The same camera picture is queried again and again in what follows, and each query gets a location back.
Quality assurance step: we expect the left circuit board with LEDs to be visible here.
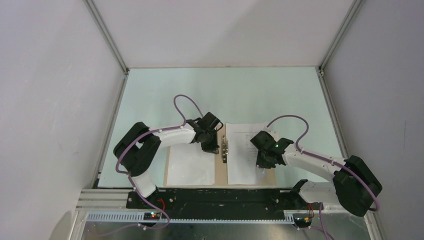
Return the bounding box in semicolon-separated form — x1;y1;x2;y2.
143;211;162;221

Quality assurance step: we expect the purple cable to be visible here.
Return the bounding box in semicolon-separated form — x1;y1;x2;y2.
265;114;381;240
96;94;205;238

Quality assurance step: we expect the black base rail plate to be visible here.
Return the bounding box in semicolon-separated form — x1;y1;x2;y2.
146;188;309;221

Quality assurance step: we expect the brown cardboard folder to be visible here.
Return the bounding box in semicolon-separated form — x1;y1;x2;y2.
163;122;277;188

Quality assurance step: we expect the printed white paper sheet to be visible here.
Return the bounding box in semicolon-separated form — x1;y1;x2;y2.
225;122;266;185

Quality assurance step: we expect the right circuit board with wires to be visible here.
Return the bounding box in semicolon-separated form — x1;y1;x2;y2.
293;214;315;229

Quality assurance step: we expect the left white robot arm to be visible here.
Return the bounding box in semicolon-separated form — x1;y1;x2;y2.
113;112;224;208

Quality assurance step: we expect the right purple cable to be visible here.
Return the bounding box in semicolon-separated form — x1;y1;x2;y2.
265;114;381;240

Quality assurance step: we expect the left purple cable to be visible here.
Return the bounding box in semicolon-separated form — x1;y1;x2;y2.
96;94;205;238

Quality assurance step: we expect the metal folder clip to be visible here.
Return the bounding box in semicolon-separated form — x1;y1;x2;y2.
221;135;229;164

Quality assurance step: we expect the aluminium frame rail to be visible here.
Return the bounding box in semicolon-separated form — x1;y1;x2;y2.
76;189;131;211

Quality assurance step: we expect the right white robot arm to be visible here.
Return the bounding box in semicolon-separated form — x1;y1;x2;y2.
250;129;383;217

